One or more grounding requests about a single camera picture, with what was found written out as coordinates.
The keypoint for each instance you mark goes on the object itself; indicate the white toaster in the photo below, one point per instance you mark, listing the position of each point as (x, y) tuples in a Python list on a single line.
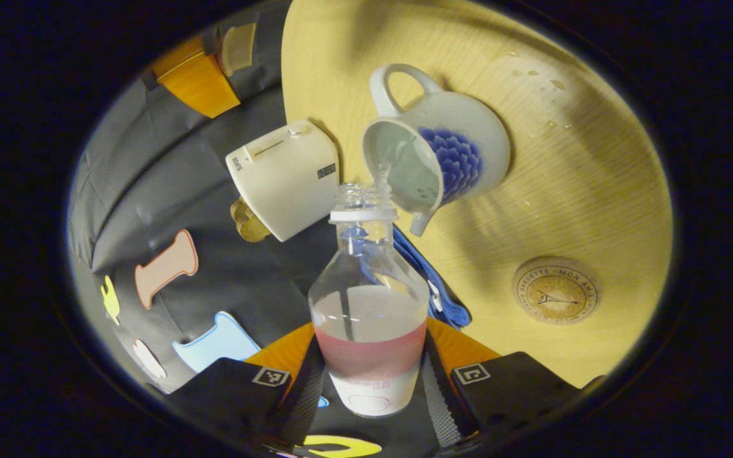
[(284, 184)]

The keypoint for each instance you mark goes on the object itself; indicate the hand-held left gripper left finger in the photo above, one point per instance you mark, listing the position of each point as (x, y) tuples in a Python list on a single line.
[(306, 394)]

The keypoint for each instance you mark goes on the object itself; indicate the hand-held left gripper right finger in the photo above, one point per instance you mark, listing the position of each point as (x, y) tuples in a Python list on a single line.
[(439, 394)]

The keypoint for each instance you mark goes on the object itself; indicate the brown toast slice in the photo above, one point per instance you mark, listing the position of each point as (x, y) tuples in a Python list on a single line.
[(239, 213), (255, 232)]

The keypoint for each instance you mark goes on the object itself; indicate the white blue-patterned teacup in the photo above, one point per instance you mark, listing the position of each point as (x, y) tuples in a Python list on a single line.
[(468, 127)]

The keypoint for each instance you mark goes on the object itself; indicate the round cork coaster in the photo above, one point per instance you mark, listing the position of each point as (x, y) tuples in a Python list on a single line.
[(556, 291)]

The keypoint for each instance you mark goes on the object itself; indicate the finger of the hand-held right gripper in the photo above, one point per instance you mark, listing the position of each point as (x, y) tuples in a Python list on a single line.
[(195, 76)]

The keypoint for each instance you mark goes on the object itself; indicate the folded blue towel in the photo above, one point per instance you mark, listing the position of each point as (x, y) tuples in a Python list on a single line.
[(446, 299)]

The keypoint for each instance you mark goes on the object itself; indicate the clear plastic water bottle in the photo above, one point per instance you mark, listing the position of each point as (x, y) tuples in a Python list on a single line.
[(369, 318)]

